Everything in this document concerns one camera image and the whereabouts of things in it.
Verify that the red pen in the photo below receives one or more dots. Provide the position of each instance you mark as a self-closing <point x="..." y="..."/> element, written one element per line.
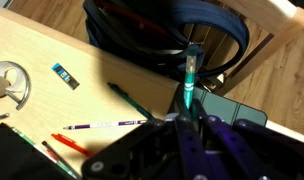
<point x="70" y="144"/>

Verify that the light wooden chair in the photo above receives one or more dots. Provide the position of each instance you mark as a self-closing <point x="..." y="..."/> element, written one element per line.
<point x="275" y="13"/>

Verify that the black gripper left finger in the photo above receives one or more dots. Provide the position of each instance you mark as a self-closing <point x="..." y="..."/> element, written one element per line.
<point x="132" y="150"/>

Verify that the teal pen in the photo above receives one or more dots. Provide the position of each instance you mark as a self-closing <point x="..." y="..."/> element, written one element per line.
<point x="190" y="80"/>

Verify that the dark green tablet case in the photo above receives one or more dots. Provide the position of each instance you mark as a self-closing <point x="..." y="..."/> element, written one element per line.
<point x="225" y="106"/>

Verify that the blue backpack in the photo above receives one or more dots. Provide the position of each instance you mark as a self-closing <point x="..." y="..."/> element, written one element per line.
<point x="218" y="20"/>

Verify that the blue black lead case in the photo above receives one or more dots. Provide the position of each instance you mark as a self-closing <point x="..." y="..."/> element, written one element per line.
<point x="65" y="76"/>

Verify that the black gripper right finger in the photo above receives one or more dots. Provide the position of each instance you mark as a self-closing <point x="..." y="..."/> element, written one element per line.
<point x="252" y="150"/>

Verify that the black open laptop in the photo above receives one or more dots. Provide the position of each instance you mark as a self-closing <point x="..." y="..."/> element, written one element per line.
<point x="12" y="160"/>

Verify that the purple white pencil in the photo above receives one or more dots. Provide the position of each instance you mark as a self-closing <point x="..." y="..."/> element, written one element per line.
<point x="105" y="125"/>

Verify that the green white pen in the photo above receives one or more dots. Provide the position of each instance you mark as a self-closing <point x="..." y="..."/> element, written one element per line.
<point x="32" y="145"/>

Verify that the dark green pen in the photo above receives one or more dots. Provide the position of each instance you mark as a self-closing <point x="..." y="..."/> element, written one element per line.
<point x="128" y="100"/>

